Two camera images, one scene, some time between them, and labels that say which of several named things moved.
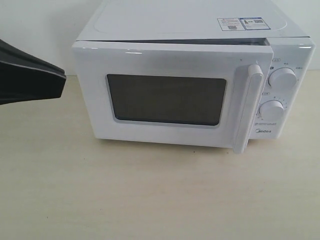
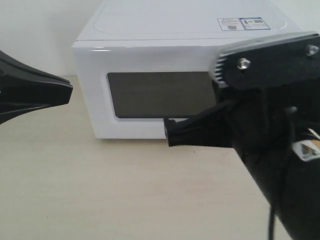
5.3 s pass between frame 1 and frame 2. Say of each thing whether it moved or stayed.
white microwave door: stayed
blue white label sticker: stayed
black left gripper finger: moved
